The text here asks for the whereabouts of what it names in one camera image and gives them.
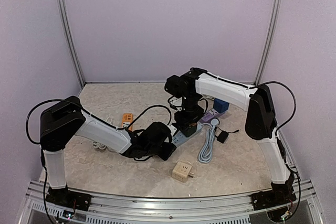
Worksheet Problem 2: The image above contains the dark green cube socket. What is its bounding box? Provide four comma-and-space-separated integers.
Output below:
180, 123, 197, 137

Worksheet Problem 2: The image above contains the light blue power strip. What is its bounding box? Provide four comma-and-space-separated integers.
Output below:
172, 125, 202, 147

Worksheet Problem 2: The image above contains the purple power strip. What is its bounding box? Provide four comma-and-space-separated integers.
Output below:
199, 109, 225, 124

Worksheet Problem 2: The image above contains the beige cube socket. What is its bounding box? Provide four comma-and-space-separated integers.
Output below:
172, 161, 194, 183

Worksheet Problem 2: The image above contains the blue cube socket adapter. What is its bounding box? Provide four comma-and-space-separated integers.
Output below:
213, 98, 229, 114

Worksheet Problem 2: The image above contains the light blue cable with plug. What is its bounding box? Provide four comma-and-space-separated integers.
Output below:
197, 119, 220, 164

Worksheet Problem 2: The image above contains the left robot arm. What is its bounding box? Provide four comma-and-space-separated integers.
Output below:
37, 96, 176, 206

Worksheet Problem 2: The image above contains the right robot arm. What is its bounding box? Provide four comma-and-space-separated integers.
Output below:
164, 68, 294, 205

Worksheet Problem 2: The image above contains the orange power strip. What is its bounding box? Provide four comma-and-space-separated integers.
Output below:
121, 113, 133, 131

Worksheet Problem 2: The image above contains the black power adapter with cable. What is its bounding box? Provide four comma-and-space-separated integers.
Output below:
216, 130, 239, 144

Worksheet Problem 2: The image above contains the white cable of orange strip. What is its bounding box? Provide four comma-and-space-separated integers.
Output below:
92, 118, 116, 153

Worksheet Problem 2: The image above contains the aluminium front frame rail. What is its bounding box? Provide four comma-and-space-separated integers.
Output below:
14, 180, 326, 223

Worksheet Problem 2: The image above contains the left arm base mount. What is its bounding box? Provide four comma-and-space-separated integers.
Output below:
46, 186, 92, 211

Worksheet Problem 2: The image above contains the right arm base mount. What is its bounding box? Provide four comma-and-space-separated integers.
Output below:
251, 177, 297, 210

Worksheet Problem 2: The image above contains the right aluminium corner post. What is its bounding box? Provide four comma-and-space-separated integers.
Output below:
254, 0, 281, 84

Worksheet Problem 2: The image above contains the aluminium corner post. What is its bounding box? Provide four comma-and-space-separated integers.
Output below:
57, 0, 86, 88
254, 0, 281, 84

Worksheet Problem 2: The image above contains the left aluminium corner post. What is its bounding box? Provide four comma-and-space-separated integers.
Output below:
57, 0, 86, 88

